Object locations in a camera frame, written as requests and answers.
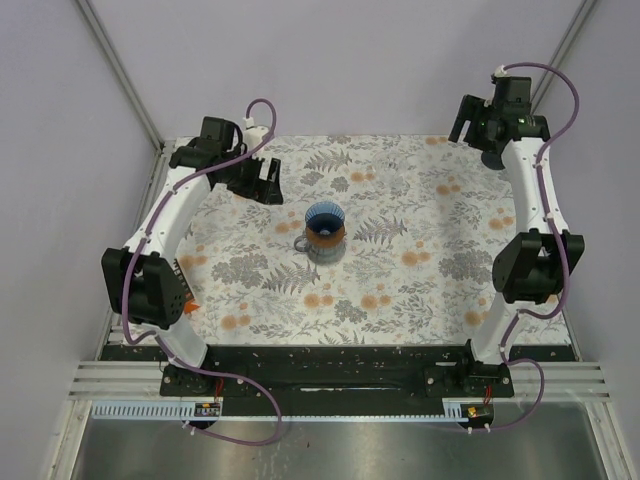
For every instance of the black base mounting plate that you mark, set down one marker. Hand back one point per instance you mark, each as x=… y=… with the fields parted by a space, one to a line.
x=426 y=371

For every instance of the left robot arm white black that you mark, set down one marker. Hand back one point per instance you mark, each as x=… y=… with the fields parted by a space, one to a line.
x=143 y=285

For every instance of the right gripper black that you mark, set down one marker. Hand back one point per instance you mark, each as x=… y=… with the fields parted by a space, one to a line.
x=470 y=109

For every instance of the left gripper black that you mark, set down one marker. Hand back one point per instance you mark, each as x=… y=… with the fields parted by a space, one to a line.
x=267 y=191

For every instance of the aluminium rail frame front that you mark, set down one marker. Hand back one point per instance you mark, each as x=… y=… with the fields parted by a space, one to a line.
x=564 y=381

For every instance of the blue plastic cone dripper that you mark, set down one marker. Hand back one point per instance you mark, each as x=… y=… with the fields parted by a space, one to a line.
x=324 y=218

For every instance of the floral pattern table mat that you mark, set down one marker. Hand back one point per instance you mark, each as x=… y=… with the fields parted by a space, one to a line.
x=418 y=262

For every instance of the wooden dripper ring holder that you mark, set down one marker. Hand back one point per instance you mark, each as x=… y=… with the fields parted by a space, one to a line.
x=325 y=240

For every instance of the glass coffee server carafe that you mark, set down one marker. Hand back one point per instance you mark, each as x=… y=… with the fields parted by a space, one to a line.
x=320 y=255

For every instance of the dark mug red rim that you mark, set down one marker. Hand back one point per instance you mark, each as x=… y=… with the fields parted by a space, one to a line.
x=492 y=161

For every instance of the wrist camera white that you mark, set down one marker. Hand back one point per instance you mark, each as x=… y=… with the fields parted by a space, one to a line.
x=255 y=136
x=500 y=72

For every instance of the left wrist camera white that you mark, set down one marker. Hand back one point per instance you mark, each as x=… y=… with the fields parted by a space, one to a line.
x=255 y=136

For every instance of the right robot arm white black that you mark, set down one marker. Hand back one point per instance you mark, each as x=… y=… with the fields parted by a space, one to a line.
x=538 y=261

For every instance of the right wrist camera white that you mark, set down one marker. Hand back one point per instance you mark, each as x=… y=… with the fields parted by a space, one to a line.
x=500 y=72

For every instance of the coffee paper filter box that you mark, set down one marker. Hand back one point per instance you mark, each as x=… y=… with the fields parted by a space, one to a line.
x=191 y=303

